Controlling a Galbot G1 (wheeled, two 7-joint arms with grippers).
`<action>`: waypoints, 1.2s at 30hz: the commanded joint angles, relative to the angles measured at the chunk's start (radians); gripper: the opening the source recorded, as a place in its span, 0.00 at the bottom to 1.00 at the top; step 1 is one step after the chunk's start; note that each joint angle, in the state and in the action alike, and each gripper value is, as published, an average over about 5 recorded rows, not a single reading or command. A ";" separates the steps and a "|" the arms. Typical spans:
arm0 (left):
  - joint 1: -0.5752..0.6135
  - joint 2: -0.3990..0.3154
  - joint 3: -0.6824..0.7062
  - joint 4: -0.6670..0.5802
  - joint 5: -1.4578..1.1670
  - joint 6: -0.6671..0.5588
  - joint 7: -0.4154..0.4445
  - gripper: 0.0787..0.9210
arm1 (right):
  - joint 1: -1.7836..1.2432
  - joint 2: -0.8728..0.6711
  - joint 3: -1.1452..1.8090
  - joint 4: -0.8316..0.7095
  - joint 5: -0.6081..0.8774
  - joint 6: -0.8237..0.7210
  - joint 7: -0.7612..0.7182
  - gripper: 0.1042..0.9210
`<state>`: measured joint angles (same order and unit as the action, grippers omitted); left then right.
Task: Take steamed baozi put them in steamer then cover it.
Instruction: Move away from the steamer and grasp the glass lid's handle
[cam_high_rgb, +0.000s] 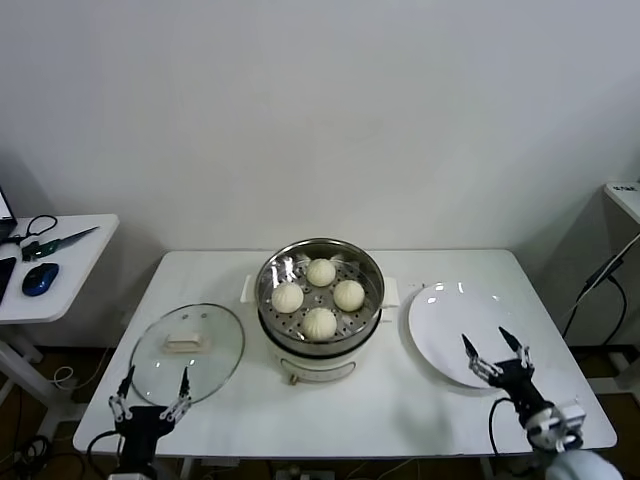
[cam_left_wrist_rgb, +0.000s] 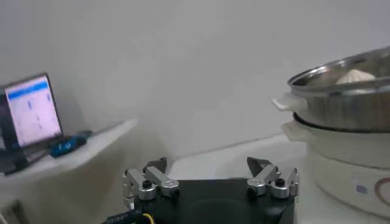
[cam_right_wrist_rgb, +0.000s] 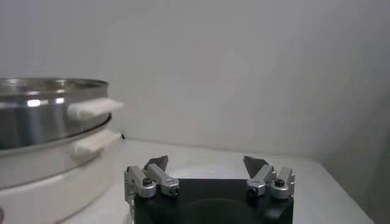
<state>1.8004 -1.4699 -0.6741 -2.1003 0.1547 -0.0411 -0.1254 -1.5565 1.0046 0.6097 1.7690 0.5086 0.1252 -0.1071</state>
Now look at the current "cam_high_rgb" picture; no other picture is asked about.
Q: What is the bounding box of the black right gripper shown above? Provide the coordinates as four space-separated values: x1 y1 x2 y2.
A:
459 326 549 427

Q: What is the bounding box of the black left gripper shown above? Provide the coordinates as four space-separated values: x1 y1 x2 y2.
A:
108 364 194 461

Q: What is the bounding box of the glass lid with cream handle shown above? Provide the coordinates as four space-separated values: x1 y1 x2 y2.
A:
129 302 246 407

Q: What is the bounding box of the white steamed baozi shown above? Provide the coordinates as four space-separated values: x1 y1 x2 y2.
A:
271 283 305 315
306 257 337 288
301 307 338 341
332 279 366 311

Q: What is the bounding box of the perforated steel steamer basket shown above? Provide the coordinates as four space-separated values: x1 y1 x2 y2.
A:
242 238 401 347

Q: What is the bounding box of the white round plate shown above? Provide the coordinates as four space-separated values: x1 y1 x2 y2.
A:
407 282 531 391

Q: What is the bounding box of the white side table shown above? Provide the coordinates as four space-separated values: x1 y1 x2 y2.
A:
0 213 121 441

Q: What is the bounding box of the blue computer mouse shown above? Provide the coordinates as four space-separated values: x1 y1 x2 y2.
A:
21 262 60 296

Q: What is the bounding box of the white floor power strip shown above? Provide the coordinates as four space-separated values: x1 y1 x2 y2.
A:
272 464 336 480

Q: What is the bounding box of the cream electric cooking pot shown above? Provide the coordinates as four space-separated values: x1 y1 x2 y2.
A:
257 294 396 386

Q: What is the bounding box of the black flat phone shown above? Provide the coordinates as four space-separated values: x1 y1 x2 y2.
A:
0 256 18 306

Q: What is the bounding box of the white side desk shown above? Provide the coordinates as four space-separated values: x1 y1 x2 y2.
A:
602 182 640 224

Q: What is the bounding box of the black laptop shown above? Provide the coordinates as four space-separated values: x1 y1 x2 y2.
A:
0 184 19 244

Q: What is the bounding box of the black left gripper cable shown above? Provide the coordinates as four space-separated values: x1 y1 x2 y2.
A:
85 430 124 459

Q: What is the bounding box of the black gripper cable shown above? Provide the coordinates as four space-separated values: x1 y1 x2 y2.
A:
85 430 124 459
487 394 516 456

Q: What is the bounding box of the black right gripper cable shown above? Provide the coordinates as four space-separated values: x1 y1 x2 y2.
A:
487 394 516 456

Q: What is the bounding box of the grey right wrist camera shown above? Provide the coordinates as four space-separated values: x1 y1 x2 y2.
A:
552 397 587 436

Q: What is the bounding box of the white floor cable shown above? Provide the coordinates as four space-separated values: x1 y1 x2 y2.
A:
52 344 114 389

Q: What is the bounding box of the black floor cable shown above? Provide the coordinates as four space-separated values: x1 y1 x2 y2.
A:
0 434 81 480

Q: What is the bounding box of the black looped cord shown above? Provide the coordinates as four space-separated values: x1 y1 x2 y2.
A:
0 214 57 246

